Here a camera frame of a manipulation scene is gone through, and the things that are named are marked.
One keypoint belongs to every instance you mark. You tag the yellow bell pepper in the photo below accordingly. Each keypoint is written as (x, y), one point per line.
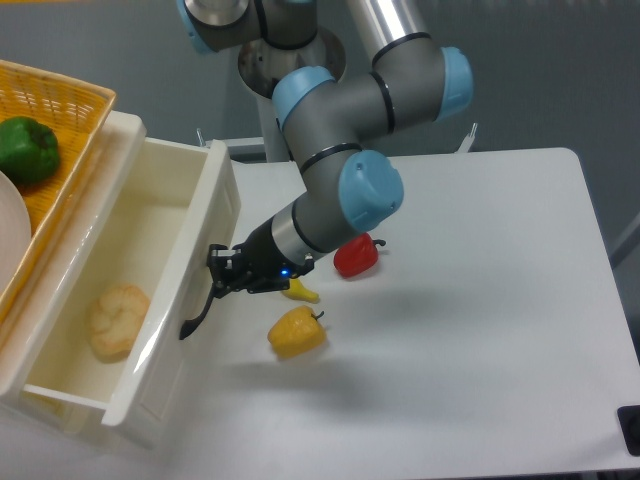
(298, 331)

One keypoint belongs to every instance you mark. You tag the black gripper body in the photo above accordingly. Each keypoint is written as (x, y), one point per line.
(261, 267)

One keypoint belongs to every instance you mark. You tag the red bell pepper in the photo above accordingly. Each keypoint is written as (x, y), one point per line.
(357, 256)

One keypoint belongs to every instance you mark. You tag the white top drawer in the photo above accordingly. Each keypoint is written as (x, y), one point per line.
(171, 204)

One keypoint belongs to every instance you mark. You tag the white drawer cabinet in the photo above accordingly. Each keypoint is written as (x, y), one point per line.
(65, 250)

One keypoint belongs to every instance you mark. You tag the yellow banana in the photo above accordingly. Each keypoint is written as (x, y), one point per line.
(297, 291)

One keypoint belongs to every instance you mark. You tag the black device at table edge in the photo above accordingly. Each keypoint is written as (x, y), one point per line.
(629, 420)

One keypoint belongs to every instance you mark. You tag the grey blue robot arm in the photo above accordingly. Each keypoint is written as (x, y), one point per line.
(324, 121)

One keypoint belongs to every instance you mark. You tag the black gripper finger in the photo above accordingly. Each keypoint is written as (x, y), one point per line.
(224, 286)
(222, 258)

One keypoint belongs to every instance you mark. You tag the bread roll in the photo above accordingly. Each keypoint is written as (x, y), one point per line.
(115, 320)

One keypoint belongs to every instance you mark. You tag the green bell pepper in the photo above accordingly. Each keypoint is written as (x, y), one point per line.
(29, 151)

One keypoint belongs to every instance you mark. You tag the white plate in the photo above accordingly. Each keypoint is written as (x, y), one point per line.
(15, 230)

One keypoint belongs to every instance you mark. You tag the white metal base frame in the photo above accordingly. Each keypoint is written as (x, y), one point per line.
(252, 149)

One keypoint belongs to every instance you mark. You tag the yellow woven basket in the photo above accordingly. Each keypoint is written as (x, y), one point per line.
(50, 122)

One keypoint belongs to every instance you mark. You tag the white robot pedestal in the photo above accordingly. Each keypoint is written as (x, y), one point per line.
(270, 130)

